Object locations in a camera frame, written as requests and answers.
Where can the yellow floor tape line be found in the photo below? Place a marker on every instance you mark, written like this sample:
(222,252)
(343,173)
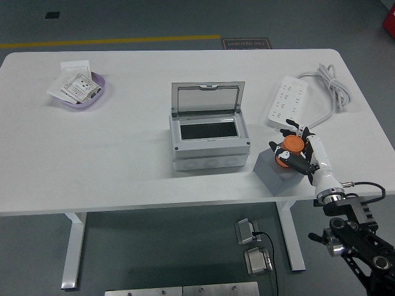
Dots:
(108,41)

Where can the grey electrical box clear lid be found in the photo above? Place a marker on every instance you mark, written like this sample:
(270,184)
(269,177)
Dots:
(210,154)

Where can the bagged white socket panel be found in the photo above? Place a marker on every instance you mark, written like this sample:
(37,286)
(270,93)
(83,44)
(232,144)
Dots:
(78,86)

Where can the red box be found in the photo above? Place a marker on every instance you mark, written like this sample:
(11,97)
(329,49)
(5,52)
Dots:
(389,24)

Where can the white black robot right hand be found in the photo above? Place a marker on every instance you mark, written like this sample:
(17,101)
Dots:
(321,172)

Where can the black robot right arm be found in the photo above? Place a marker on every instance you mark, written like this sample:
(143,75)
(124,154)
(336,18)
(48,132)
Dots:
(355,240)

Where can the grey cube block round hole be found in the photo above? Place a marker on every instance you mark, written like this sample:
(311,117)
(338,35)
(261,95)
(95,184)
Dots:
(271,175)

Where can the grey metal foot pedal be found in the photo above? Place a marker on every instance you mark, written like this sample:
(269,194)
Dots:
(245,231)
(256,262)

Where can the orange cylinder object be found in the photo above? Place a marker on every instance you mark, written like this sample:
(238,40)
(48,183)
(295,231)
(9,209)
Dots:
(293,145)

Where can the purple plastic tray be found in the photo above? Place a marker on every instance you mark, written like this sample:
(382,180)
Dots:
(77,106)

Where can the black floor socket cover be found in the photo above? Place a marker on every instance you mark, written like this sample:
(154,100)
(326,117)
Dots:
(52,15)

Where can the grey metal plate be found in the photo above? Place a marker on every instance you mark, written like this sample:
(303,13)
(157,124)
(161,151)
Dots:
(220,290)
(142,292)

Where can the black floor sign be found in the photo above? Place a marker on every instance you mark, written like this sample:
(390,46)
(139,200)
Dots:
(247,43)

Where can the white wall switch plate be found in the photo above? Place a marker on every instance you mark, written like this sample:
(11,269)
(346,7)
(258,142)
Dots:
(74,66)

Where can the black table control panel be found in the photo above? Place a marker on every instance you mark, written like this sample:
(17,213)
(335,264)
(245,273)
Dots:
(317,203)

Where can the white flat packet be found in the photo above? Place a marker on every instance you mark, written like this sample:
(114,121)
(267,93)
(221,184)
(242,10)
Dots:
(55,87)

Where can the white table leg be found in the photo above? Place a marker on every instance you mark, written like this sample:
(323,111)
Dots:
(74,246)
(291,234)

